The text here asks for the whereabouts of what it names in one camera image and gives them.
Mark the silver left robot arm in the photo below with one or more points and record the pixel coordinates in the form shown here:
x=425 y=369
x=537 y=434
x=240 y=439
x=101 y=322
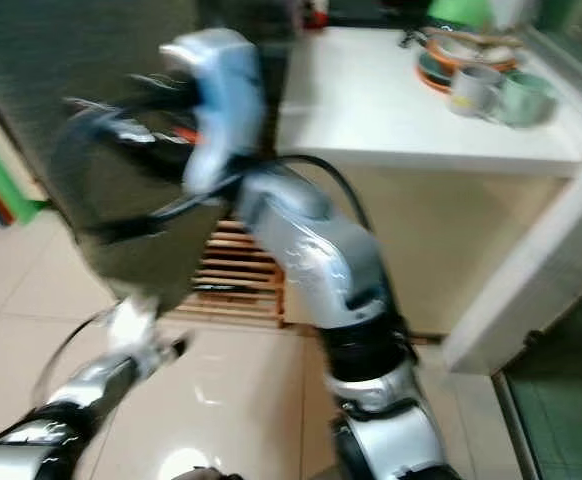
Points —
x=61 y=430

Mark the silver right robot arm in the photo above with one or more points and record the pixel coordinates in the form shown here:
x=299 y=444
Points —
x=331 y=270

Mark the wooden slatted rack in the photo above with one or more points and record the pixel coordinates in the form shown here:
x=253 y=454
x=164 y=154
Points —
x=241 y=275

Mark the green board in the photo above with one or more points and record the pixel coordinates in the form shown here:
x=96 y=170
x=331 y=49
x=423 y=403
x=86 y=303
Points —
x=1 y=175

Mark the red bottle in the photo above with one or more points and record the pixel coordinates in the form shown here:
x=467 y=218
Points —
x=317 y=12

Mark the white counter cabinet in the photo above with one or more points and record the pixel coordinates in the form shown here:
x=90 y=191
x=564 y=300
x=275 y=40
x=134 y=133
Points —
x=461 y=240

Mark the orange and teal plate stack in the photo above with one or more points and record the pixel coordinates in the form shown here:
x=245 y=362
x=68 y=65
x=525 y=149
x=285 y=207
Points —
x=466 y=50

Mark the white mug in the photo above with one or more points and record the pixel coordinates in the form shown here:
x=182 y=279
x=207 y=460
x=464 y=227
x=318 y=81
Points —
x=473 y=92

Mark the green mug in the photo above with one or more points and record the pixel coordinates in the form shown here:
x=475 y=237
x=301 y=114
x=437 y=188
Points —
x=526 y=100

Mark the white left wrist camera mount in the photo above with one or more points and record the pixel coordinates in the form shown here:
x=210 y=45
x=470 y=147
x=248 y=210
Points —
x=131 y=325

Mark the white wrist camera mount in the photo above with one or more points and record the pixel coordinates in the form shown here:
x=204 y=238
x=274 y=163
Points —
x=131 y=325
x=226 y=110

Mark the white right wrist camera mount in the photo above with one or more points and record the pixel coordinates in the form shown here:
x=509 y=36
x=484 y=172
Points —
x=226 y=110

